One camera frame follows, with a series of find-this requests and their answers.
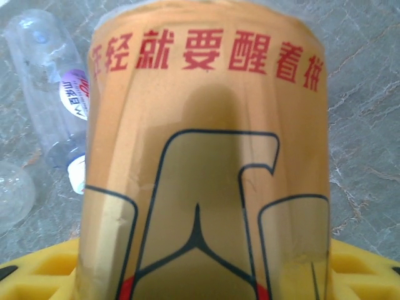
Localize clear bottle purple label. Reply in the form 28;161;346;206
2;8;92;195

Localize orange red drink bottle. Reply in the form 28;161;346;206
74;0;333;300

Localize clear bottle red white label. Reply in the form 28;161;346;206
0;160;37;234

